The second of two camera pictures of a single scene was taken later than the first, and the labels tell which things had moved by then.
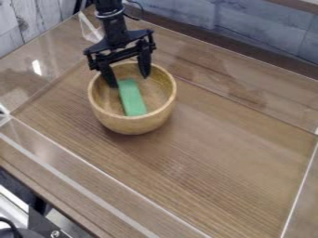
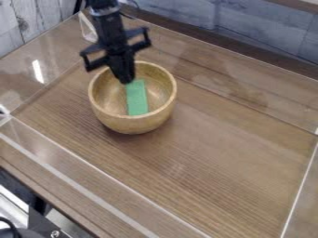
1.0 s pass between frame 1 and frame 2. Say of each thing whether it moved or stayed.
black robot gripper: moved
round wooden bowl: stayed
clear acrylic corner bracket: stayed
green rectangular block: moved
